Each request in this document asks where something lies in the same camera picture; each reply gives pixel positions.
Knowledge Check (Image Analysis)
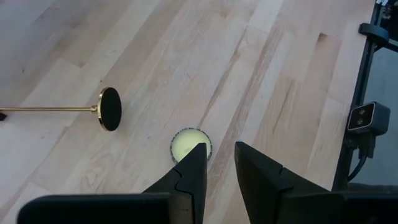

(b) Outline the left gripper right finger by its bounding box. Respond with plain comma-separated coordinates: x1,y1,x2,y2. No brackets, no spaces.
234,141,343,224

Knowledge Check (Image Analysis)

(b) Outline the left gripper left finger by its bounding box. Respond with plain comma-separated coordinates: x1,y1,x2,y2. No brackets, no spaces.
142,142,208,224

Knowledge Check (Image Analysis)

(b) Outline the grey depth camera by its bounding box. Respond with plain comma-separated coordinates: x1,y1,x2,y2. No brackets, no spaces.
346,101,392,136

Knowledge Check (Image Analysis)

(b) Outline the grey camera on black frame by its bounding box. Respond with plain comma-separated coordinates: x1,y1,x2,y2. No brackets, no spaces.
331,0,398,195

